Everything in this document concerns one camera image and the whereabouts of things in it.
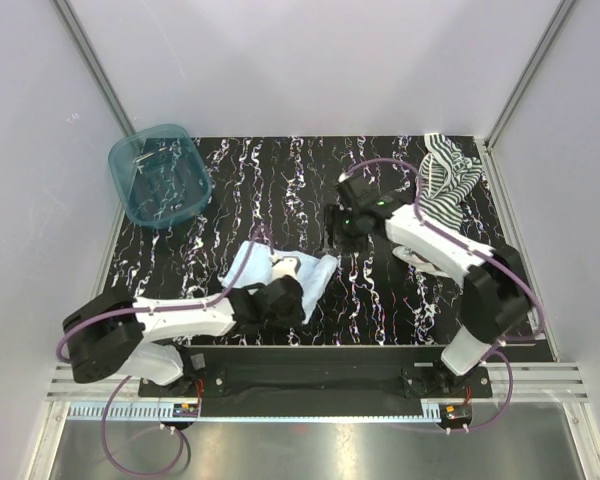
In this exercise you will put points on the teal transparent plastic bin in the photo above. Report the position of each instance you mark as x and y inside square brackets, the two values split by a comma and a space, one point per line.
[160, 177]

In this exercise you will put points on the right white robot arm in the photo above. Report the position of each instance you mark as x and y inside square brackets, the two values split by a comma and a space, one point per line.
[496, 295]

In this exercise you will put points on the black white striped towel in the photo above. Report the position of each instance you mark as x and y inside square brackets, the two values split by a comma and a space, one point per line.
[448, 176]

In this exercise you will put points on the aluminium frame post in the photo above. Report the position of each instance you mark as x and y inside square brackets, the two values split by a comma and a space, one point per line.
[79, 37]
[548, 38]

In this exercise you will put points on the right aluminium frame post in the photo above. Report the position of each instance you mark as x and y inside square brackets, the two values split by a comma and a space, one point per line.
[548, 38]

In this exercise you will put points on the light blue towel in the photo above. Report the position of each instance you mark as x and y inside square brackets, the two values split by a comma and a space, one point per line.
[313, 275]

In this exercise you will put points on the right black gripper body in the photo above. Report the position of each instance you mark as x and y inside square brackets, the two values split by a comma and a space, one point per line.
[347, 233]

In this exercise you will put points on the white slotted cable duct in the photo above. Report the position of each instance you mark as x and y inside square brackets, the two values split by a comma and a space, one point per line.
[212, 411]

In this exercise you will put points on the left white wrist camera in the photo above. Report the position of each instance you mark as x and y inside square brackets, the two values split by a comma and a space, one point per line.
[287, 265]

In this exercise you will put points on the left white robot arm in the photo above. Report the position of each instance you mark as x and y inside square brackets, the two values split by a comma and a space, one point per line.
[116, 333]

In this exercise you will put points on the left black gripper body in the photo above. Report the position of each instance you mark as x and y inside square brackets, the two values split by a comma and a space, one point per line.
[289, 319]

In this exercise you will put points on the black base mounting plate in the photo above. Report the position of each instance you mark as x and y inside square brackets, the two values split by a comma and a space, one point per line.
[415, 372]

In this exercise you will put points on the left aluminium frame post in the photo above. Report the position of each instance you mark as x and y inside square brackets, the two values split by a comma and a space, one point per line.
[79, 37]

